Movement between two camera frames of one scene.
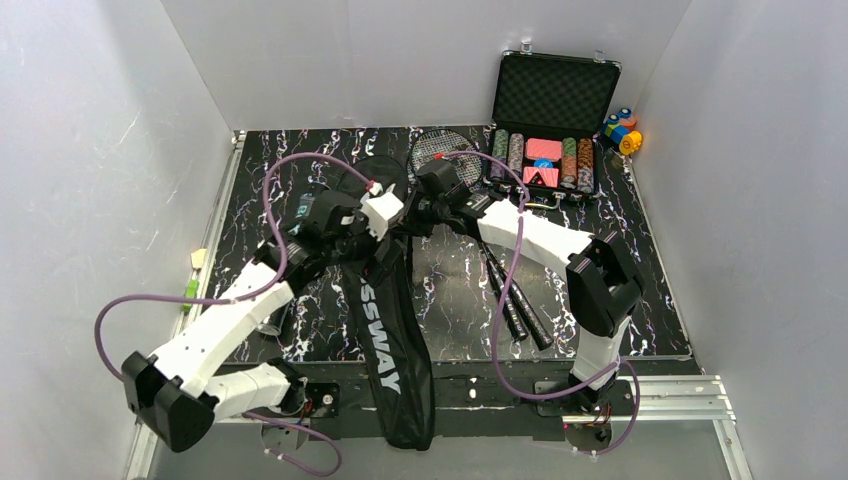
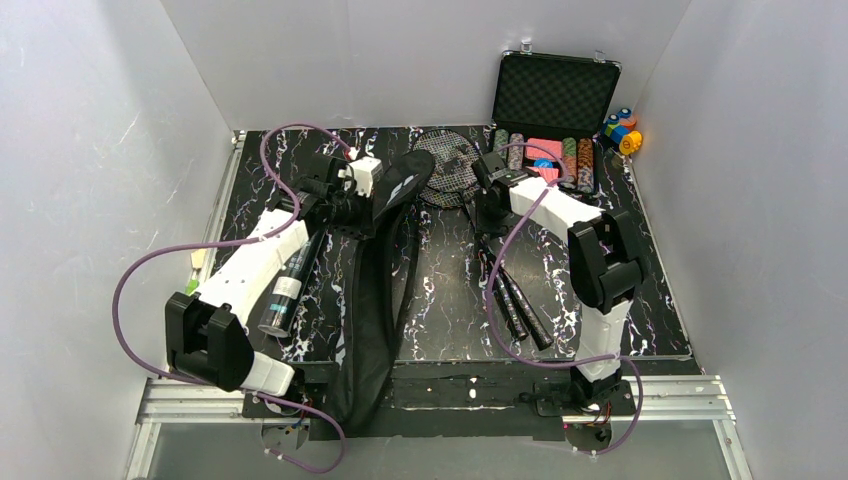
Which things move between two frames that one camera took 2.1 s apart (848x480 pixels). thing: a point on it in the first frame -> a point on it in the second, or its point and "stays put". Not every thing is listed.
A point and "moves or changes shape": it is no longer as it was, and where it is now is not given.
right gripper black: (420, 216) -> (486, 211)
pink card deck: (546, 149) stays put
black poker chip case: (548, 110) stays put
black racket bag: (384, 300) moves or changes shape
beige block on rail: (197, 257) stays put
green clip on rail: (191, 292) stays put
